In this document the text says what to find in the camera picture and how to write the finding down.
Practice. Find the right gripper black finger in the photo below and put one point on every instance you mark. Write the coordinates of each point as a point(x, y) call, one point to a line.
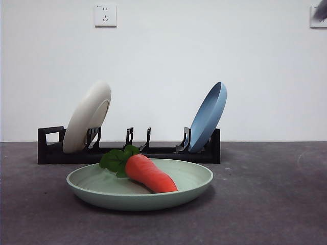
point(321, 12)

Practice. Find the orange carrot with green leaves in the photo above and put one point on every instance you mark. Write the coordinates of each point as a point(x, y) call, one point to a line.
point(150, 173)

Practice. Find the green plate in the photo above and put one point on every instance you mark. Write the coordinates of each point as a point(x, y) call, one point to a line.
point(102, 196)

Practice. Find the blue plate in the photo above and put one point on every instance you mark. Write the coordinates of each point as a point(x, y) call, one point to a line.
point(205, 122)

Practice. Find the beige plate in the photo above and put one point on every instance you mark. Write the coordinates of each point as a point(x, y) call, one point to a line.
point(83, 120)

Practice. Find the black plate rack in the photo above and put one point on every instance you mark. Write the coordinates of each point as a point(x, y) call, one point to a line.
point(64, 158)

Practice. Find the white wall socket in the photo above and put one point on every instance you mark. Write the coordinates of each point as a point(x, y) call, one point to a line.
point(106, 15)
point(312, 24)

